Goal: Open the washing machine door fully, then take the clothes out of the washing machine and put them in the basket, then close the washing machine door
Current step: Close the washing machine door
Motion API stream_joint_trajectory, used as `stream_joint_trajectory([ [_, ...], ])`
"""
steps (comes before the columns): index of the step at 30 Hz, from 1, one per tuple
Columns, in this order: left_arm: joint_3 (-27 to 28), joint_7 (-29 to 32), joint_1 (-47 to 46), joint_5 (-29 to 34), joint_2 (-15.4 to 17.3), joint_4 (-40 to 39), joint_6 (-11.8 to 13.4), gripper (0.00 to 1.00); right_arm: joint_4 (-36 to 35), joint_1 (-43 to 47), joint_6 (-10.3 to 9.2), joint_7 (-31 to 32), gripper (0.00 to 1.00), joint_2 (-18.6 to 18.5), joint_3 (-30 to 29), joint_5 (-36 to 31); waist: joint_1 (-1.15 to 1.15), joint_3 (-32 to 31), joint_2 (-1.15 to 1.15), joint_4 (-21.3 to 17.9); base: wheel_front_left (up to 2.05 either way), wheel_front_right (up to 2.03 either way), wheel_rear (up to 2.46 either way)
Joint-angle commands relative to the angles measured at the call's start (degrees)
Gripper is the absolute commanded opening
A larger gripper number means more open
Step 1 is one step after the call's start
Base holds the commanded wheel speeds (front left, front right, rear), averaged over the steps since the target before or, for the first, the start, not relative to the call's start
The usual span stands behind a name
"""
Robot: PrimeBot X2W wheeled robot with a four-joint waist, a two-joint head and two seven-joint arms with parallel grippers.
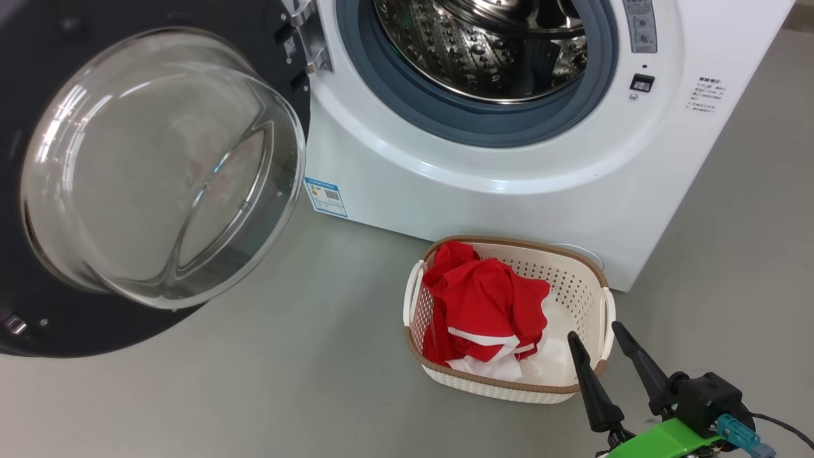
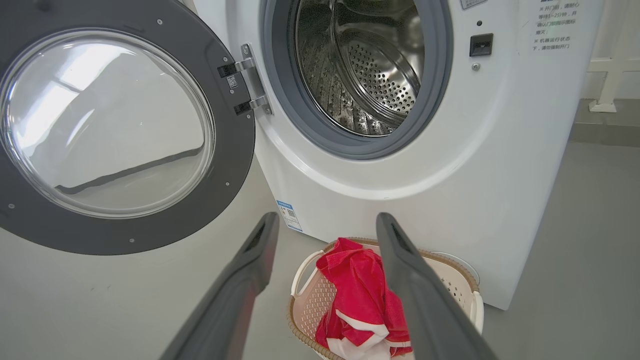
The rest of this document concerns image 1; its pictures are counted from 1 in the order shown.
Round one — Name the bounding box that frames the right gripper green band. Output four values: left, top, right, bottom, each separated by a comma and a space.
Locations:
567, 321, 726, 458

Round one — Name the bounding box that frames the red and white garment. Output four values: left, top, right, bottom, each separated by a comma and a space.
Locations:
422, 240, 576, 382

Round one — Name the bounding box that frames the black round glass washer door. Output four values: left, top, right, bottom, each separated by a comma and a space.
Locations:
0, 0, 312, 358

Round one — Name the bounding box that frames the cream basket with brown rim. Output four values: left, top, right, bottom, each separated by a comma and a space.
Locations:
403, 235, 616, 405

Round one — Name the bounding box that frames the white front-load washing machine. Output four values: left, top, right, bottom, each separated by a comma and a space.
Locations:
280, 0, 796, 293

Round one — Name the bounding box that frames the grey rubber door gasket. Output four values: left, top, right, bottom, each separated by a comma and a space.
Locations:
335, 0, 619, 149

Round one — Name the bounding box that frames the silver metal door hinge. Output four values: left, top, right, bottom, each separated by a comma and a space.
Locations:
283, 0, 335, 74

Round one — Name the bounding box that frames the blue energy label sticker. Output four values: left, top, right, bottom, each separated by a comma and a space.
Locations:
304, 177, 348, 218

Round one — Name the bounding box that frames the stainless steel washer drum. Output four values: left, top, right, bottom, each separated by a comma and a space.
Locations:
374, 0, 589, 104

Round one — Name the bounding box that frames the right camera cable teal connector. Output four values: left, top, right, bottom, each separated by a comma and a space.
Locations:
717, 412, 814, 458

